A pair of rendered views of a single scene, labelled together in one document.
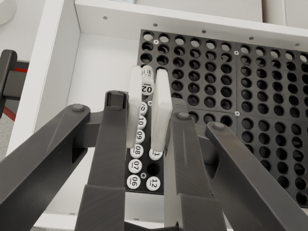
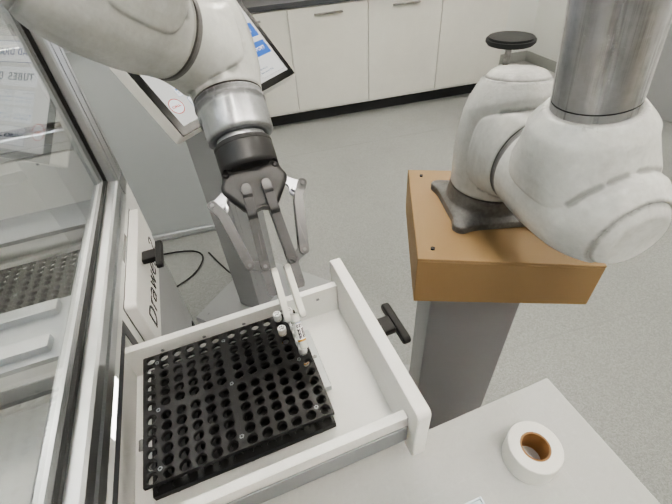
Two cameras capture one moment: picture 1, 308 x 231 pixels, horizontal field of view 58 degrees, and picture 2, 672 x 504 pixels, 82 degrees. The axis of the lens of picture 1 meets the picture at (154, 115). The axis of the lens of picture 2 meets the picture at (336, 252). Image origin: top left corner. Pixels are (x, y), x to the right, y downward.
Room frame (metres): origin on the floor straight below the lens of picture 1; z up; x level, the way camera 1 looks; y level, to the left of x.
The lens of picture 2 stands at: (0.41, 0.05, 1.35)
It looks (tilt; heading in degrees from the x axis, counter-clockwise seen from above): 41 degrees down; 176
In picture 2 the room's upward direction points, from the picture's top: 5 degrees counter-clockwise
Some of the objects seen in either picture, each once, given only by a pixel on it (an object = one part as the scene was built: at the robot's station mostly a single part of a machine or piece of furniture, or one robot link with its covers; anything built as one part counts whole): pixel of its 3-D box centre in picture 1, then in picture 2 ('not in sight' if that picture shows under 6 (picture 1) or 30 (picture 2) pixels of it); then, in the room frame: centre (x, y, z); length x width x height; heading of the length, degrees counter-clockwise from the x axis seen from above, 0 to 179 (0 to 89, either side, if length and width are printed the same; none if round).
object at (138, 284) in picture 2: not in sight; (144, 272); (-0.15, -0.27, 0.87); 0.29 x 0.02 x 0.11; 14
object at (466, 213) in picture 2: not in sight; (482, 188); (-0.25, 0.42, 0.90); 0.22 x 0.18 x 0.06; 178
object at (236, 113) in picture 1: (226, 122); (237, 395); (0.13, -0.08, 0.87); 0.22 x 0.18 x 0.06; 104
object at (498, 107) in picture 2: not in sight; (506, 131); (-0.22, 0.42, 1.03); 0.18 x 0.16 x 0.22; 5
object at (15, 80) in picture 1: (14, 85); (387, 325); (0.07, 0.14, 0.91); 0.07 x 0.04 x 0.01; 14
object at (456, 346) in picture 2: not in sight; (452, 341); (-0.23, 0.42, 0.38); 0.30 x 0.30 x 0.76; 78
